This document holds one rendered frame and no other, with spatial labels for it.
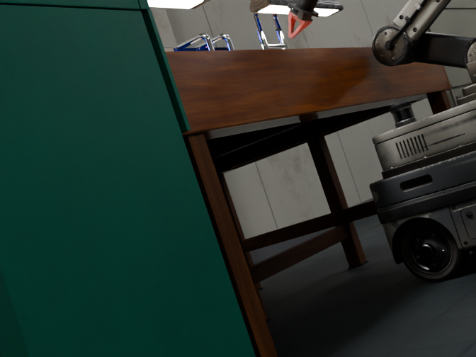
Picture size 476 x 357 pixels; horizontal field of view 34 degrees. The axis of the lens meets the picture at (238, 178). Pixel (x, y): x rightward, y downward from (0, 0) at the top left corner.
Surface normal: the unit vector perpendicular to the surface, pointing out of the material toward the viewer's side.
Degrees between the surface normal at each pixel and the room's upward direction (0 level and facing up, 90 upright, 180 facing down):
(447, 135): 90
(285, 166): 90
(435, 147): 90
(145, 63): 90
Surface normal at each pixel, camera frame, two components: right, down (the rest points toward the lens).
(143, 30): 0.78, -0.29
